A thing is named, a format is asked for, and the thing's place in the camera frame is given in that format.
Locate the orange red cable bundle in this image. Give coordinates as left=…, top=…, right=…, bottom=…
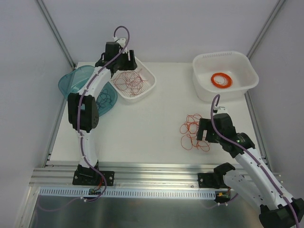
left=179, top=113, right=210, bottom=152

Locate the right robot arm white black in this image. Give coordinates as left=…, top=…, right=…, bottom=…
left=197, top=113, right=304, bottom=228

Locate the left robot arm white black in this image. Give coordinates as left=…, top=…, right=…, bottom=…
left=67, top=38, right=137, bottom=185

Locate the white perforated plastic basket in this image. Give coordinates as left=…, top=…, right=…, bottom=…
left=110, top=57, right=157, bottom=103

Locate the white deep plastic tub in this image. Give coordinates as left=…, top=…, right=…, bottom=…
left=192, top=51, right=259, bottom=103

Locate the teal transparent plastic bin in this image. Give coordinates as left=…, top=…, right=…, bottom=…
left=58, top=65, right=118, bottom=116

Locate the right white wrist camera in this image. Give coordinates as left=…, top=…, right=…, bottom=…
left=213, top=106, right=228, bottom=115

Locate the red cable in basket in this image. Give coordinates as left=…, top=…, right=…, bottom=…
left=122, top=70, right=146, bottom=88

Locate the orange coiled cable in tub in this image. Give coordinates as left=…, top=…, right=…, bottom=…
left=210, top=72, right=233, bottom=88

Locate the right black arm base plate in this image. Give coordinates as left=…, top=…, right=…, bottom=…
left=198, top=173, right=228, bottom=189

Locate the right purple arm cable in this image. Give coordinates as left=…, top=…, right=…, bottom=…
left=210, top=94, right=300, bottom=228

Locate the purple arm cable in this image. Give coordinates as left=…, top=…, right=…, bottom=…
left=210, top=94, right=300, bottom=228
left=76, top=26, right=131, bottom=171

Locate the left aluminium frame post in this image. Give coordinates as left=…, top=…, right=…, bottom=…
left=35, top=0, right=76, bottom=69

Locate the aluminium frame post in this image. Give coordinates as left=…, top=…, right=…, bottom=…
left=247, top=0, right=287, bottom=60
left=35, top=0, right=76, bottom=69

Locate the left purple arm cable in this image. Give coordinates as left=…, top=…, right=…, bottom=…
left=76, top=26, right=131, bottom=171

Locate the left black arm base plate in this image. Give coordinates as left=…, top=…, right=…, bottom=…
left=72, top=165, right=115, bottom=186

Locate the aluminium mounting rail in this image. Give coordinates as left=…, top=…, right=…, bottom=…
left=29, top=161, right=217, bottom=190

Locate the right aluminium frame post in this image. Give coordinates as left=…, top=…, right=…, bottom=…
left=247, top=0, right=287, bottom=60

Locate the white slotted cable duct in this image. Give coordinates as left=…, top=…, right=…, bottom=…
left=39, top=187, right=216, bottom=200

